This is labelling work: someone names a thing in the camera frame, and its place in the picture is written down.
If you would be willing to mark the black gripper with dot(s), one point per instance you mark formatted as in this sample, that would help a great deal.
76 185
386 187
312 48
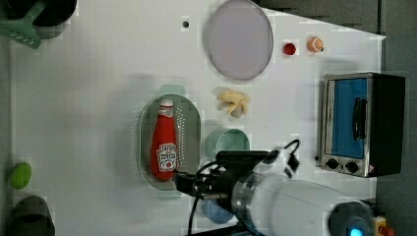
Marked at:
216 180

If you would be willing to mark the red ketchup bottle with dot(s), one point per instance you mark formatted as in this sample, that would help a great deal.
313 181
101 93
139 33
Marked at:
163 151

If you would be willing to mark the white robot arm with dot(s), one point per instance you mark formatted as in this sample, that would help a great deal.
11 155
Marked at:
268 201

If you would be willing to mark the green oval strainer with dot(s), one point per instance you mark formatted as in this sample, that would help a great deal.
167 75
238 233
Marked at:
188 136

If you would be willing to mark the green mug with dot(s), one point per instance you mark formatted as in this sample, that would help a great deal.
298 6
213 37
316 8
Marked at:
224 139

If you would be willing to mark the peeled banana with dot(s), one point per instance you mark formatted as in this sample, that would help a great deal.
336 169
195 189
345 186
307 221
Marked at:
236 102

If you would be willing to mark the round grey plate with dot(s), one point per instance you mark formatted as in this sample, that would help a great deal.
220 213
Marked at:
239 39

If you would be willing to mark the red strawberry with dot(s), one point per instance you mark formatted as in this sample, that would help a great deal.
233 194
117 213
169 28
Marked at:
289 49

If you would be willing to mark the silver black toaster oven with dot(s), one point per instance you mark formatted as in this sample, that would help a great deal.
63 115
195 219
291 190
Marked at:
362 124

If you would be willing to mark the yellow red emergency button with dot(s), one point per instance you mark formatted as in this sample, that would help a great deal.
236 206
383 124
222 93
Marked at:
381 228

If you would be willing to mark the orange slice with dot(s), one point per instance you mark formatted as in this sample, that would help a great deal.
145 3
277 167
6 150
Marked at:
315 44

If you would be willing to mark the dark grey cup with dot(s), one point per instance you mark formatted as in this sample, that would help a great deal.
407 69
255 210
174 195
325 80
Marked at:
31 217

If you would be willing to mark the green lime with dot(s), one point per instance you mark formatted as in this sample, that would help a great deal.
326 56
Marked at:
21 175

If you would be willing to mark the black pot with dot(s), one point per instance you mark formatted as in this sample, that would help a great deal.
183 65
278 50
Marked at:
55 13

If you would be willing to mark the green spatula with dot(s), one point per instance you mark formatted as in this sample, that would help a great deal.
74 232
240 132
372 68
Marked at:
22 30

